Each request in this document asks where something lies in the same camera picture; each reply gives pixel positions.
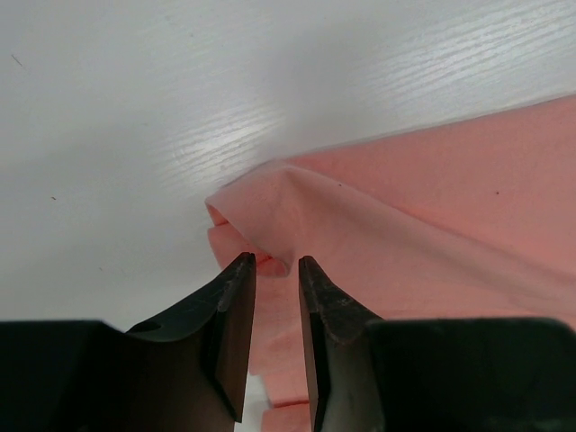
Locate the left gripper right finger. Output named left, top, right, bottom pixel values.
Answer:
left=299, top=256, right=575, bottom=431

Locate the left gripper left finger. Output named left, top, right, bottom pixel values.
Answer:
left=1, top=253, right=256, bottom=431

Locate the pink t shirt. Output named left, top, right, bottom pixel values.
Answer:
left=206, top=96, right=575, bottom=431

